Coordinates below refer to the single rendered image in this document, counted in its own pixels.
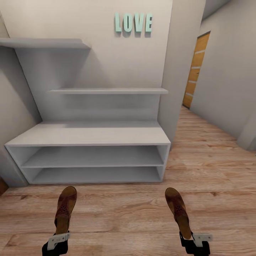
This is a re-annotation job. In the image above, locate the sandal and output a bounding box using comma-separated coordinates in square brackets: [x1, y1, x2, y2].
[165, 187, 192, 240]
[54, 186, 77, 235]

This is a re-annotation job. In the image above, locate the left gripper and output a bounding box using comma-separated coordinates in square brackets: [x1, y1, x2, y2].
[42, 240, 68, 256]

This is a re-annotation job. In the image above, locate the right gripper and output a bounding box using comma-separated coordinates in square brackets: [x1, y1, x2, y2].
[179, 231, 210, 256]

